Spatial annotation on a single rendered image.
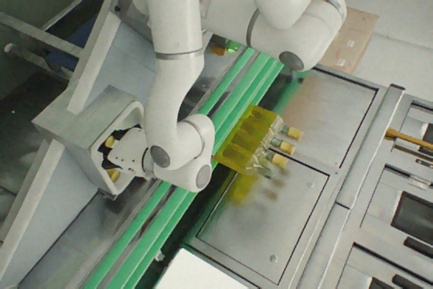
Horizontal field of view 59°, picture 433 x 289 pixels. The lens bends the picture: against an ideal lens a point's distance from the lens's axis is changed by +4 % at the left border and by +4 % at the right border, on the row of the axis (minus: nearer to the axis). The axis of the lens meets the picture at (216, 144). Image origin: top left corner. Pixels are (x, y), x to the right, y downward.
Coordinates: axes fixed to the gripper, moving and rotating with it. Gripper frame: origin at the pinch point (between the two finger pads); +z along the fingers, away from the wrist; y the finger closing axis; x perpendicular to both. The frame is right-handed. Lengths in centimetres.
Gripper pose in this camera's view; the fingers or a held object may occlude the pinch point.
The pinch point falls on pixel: (107, 140)
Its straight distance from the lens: 93.0
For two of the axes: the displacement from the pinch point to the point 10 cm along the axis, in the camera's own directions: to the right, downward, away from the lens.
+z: -8.2, -2.6, 5.1
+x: -2.5, -6.3, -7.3
